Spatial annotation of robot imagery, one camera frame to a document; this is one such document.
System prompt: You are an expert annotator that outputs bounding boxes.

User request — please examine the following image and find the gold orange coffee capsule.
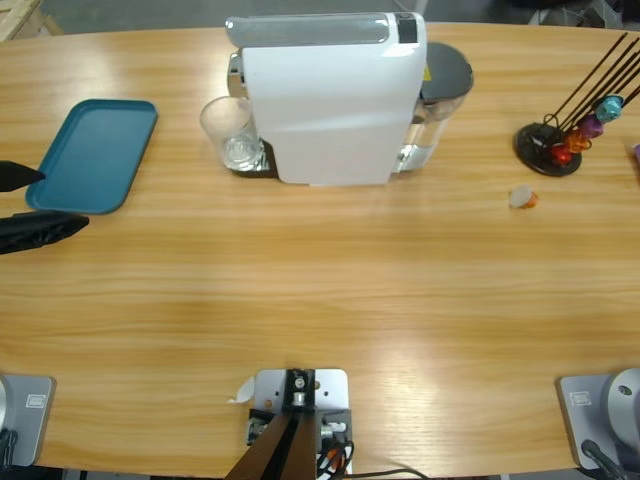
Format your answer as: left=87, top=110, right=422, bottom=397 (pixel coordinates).
left=565, top=129, right=593, bottom=154

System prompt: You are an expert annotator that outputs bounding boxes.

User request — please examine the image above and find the dark camera post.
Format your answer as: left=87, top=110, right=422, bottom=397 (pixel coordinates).
left=223, top=368, right=321, bottom=480

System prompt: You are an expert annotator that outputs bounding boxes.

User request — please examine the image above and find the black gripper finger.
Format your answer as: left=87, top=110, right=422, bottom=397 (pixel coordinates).
left=0, top=160, right=47, bottom=194
left=0, top=209, right=91, bottom=256

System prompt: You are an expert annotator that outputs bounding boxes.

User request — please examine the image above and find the metal drip tray grille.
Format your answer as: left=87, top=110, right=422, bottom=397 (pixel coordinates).
left=233, top=139, right=279, bottom=180

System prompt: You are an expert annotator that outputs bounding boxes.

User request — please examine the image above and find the clear glass cup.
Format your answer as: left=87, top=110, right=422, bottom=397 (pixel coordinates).
left=199, top=96, right=265, bottom=172

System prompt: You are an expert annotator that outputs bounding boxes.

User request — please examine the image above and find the purple coffee capsule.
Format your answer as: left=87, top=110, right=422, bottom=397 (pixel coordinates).
left=581, top=113, right=608, bottom=139

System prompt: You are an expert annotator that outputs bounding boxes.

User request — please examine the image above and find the black base cable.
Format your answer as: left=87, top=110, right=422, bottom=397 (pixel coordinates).
left=581, top=438, right=629, bottom=480
left=0, top=427, right=20, bottom=467

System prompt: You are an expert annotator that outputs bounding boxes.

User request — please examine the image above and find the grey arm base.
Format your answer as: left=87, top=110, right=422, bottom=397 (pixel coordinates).
left=557, top=368, right=640, bottom=471
left=0, top=373, right=58, bottom=467

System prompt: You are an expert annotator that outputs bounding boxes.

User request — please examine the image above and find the teal plastic tray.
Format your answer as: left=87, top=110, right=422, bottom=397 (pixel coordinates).
left=24, top=98, right=160, bottom=216

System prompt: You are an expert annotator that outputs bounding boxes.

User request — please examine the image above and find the teal coffee capsule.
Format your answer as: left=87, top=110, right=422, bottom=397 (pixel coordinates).
left=597, top=95, right=625, bottom=123

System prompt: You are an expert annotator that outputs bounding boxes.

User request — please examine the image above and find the thin black cable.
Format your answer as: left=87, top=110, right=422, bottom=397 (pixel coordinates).
left=349, top=467, right=431, bottom=480

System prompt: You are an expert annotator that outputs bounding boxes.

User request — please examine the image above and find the white paper tag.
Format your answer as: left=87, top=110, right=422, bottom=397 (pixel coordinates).
left=228, top=377, right=257, bottom=404

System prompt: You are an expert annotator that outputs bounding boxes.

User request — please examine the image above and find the grey metal stool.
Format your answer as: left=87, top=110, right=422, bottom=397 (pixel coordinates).
left=527, top=5, right=566, bottom=26

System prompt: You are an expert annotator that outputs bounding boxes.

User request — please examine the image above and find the black capsule holder with rods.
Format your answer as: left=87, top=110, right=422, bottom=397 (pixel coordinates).
left=513, top=32, right=640, bottom=177

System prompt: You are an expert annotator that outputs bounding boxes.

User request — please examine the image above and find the orange white wire bundle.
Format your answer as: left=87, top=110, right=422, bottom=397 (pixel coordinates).
left=315, top=439, right=357, bottom=476

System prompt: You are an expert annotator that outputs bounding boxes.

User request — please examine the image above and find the white mount block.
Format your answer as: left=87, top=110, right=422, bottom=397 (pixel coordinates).
left=247, top=368, right=355, bottom=475

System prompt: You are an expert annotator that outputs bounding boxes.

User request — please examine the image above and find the white capsule coffee machine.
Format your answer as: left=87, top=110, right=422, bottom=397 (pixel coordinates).
left=223, top=11, right=429, bottom=189

